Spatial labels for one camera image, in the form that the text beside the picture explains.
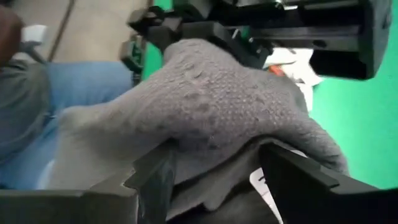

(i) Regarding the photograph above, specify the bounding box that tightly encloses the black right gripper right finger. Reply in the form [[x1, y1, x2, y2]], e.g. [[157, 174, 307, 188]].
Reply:
[[259, 143, 340, 224]]

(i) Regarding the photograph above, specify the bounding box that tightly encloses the person's hand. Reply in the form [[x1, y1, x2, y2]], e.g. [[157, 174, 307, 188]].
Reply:
[[0, 4, 25, 67]]

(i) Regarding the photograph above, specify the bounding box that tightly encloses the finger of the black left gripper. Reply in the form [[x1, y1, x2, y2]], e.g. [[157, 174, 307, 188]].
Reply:
[[127, 7, 184, 50], [183, 22, 271, 68]]

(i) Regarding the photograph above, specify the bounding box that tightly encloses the orange towel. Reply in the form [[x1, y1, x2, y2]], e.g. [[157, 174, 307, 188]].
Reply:
[[267, 64, 286, 78]]

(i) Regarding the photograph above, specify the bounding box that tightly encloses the white paper tag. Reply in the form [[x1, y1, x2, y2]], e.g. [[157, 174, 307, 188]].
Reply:
[[249, 167, 284, 224]]

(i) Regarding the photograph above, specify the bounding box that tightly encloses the person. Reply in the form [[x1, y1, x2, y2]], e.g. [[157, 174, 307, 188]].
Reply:
[[0, 4, 135, 191]]

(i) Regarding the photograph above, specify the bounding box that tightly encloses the white plain towel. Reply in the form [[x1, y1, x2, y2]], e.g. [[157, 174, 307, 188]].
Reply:
[[263, 47, 323, 111]]

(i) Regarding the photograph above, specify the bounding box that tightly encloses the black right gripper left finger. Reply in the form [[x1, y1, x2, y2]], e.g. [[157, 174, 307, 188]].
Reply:
[[124, 143, 177, 224]]

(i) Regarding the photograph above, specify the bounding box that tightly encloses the grey waffle towel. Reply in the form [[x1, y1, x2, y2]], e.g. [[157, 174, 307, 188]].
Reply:
[[46, 38, 349, 224]]

